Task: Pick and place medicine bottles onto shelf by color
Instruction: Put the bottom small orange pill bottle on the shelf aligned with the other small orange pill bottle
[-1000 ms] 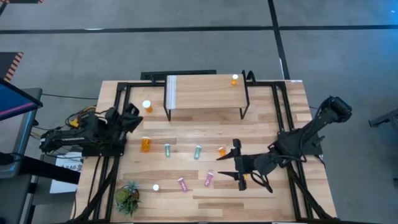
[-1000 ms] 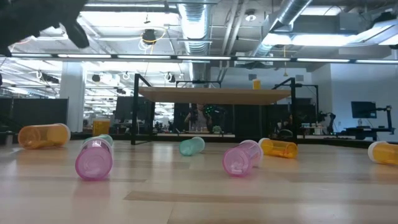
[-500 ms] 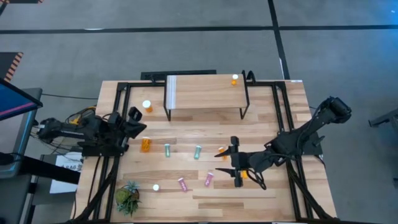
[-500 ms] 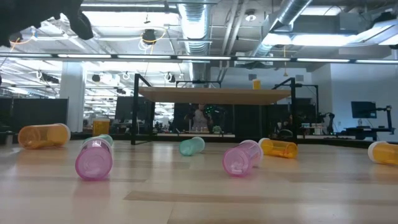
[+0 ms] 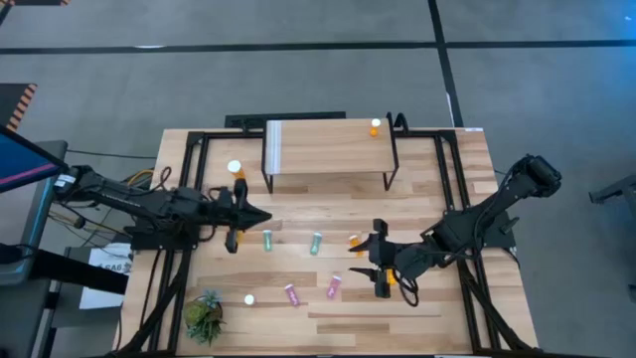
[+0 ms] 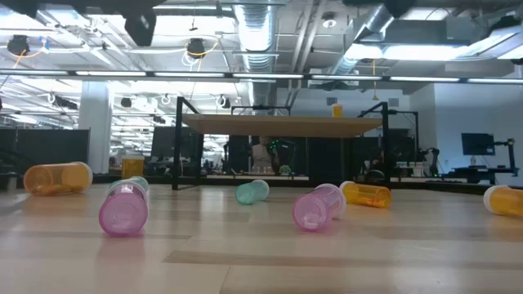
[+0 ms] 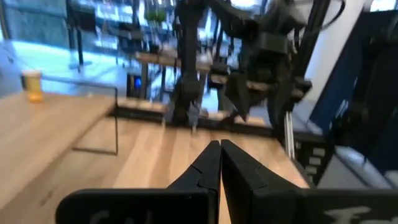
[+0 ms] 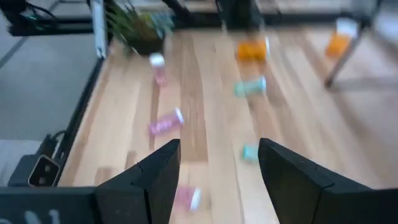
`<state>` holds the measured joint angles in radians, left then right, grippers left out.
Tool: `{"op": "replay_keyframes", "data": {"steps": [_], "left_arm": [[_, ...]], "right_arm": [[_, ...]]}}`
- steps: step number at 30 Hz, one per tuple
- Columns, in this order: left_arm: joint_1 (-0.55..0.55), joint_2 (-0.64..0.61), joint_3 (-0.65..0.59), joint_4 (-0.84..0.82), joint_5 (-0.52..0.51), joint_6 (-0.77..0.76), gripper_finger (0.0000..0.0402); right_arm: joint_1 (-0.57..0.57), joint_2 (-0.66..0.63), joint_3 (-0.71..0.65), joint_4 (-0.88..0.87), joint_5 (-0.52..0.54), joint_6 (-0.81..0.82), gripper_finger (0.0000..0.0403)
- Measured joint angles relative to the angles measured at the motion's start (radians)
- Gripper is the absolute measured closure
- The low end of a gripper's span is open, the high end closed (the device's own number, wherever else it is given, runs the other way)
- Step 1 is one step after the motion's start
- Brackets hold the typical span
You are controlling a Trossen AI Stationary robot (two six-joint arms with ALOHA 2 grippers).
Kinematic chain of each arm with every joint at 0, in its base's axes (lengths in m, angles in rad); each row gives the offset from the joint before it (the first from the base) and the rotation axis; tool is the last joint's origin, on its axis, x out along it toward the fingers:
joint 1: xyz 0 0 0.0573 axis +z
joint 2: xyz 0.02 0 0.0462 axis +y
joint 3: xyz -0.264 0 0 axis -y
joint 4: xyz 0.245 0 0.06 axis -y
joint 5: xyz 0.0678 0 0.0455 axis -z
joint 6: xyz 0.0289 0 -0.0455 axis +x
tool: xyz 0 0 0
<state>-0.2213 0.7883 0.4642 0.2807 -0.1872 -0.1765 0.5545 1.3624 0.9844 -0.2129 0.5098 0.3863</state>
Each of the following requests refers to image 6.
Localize silver ventilation duct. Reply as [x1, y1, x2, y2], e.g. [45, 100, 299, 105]
[232, 3, 279, 108]

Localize LED strip light bar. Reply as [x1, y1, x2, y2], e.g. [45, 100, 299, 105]
[0, 69, 523, 85]

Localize large orange pill bottle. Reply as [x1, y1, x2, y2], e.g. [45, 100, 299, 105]
[121, 154, 145, 180]
[23, 161, 94, 197]

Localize person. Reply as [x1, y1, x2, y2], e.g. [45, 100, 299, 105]
[249, 136, 281, 175]

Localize wooden shelf black metal legs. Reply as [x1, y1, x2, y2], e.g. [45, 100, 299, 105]
[171, 96, 392, 196]

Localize white building column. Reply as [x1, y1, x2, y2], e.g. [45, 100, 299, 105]
[78, 81, 114, 175]

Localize green pill bottle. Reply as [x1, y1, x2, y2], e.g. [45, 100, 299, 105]
[108, 176, 150, 192]
[235, 179, 270, 206]

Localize dark background desk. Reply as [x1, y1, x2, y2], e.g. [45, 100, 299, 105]
[445, 165, 521, 185]

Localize black partition panel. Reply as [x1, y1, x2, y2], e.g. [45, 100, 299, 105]
[0, 127, 92, 176]

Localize yellow hanging cord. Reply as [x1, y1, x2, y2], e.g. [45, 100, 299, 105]
[370, 59, 379, 102]

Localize black aluminium rig frame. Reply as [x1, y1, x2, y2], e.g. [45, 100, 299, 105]
[92, 173, 523, 197]

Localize black computer monitor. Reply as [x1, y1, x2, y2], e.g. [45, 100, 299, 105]
[461, 132, 496, 157]

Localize pink pill bottle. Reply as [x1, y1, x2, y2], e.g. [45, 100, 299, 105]
[98, 180, 150, 237]
[291, 183, 347, 234]

